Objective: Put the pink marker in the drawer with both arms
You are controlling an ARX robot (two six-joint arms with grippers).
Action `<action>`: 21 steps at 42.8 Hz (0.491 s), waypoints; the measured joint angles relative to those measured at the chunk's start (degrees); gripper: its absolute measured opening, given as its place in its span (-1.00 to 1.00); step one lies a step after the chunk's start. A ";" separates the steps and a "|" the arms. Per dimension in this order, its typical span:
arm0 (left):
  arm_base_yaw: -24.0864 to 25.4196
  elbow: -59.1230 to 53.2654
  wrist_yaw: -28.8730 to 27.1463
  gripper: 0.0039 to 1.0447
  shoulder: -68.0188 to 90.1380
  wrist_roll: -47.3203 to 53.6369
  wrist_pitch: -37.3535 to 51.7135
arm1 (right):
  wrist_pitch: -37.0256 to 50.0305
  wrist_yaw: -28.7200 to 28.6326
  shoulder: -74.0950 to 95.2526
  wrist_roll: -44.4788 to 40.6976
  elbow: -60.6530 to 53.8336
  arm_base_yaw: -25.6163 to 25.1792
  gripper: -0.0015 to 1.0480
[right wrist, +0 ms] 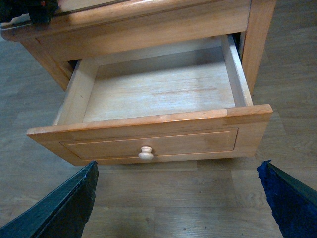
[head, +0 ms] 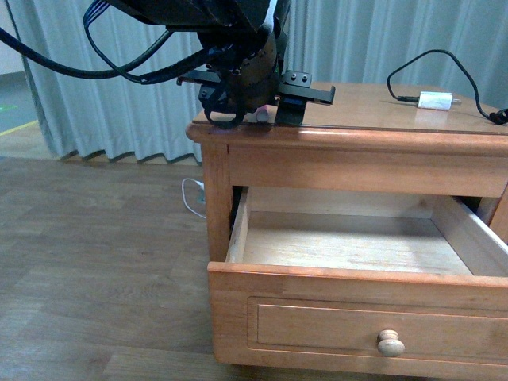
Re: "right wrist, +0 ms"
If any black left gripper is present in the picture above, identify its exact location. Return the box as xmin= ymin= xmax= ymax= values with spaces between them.
xmin=0 ymin=0 xmax=59 ymax=24

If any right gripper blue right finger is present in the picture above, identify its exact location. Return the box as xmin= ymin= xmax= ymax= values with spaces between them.
xmin=257 ymin=160 xmax=317 ymax=238

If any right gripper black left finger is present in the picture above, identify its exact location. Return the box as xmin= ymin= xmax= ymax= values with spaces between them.
xmin=0 ymin=161 xmax=99 ymax=238

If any wooden drawer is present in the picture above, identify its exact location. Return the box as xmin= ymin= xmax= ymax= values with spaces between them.
xmin=27 ymin=35 xmax=272 ymax=166

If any wooden nightstand cabinet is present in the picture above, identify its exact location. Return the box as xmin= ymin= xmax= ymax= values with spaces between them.
xmin=0 ymin=0 xmax=276 ymax=90

